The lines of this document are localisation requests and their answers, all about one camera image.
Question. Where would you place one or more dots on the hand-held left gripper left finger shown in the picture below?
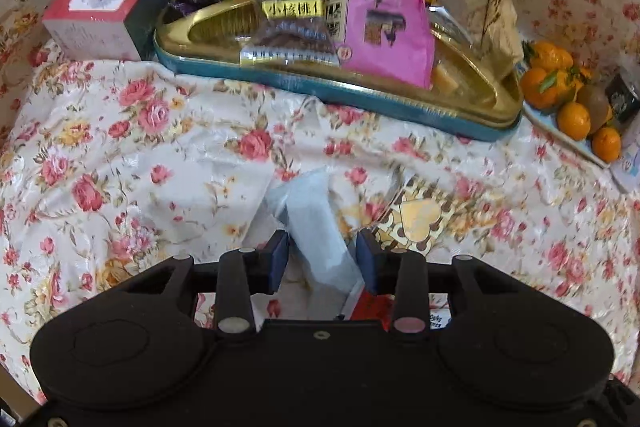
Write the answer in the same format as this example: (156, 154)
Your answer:
(278, 259)

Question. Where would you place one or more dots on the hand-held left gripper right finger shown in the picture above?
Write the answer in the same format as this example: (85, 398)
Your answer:
(366, 264)

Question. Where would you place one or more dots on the pale blue snack packet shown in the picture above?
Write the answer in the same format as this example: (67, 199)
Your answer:
(312, 227)

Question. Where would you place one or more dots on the blue tin with snacks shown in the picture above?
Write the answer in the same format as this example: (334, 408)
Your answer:
(310, 94)

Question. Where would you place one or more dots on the red white snack packet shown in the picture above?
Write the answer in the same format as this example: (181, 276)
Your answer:
(372, 307)

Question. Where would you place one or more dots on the brown heart-print snack packet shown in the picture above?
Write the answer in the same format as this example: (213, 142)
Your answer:
(417, 219)

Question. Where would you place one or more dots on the white grey snack bar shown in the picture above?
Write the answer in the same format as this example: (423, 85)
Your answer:
(441, 318)

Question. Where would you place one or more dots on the floral sofa cover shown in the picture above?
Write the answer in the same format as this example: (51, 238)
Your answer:
(150, 167)

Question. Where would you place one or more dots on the pink snack packet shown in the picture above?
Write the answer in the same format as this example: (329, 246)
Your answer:
(385, 42)

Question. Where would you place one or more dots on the pale blue fruit plate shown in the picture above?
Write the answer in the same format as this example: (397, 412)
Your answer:
(555, 127)

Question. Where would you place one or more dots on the clear walnut snack packet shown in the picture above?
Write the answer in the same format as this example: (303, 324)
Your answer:
(290, 22)

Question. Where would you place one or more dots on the pile of tangerines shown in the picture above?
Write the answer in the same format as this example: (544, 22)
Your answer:
(545, 82)

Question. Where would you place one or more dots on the brown kiwi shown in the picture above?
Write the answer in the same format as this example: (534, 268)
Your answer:
(595, 109)

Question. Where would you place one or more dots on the brown paper snack packet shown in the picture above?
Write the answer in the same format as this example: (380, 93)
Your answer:
(482, 7)

